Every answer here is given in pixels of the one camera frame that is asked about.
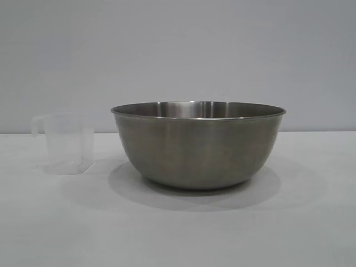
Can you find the clear plastic measuring cup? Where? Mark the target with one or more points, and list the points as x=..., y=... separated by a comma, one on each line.
x=69, y=142

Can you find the stainless steel mixing bowl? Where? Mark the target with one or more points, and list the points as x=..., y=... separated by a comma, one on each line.
x=197, y=144

